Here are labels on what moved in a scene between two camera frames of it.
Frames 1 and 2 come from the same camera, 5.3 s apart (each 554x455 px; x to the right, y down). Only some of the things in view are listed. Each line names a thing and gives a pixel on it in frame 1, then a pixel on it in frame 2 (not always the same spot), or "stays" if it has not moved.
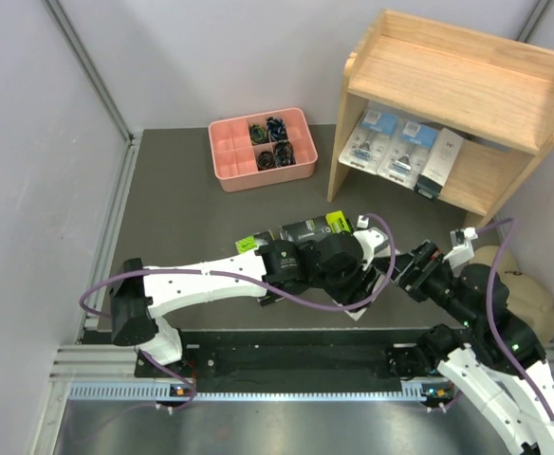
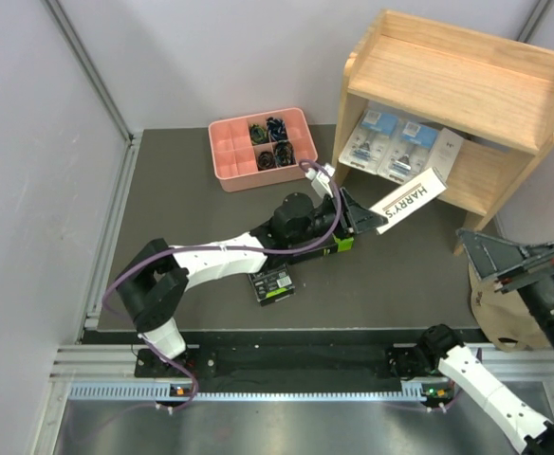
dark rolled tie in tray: x=285 y=154 stays
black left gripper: x=342 y=296 -> x=356 y=219
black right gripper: x=427 y=257 -> x=489 y=255
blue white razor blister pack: x=370 y=139 stays
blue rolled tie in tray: x=275 y=129 stays
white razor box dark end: x=438 y=165 stays
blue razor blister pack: x=406 y=154 stays
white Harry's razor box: x=356 y=314 -> x=410 y=199
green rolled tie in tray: x=258 y=135 stays
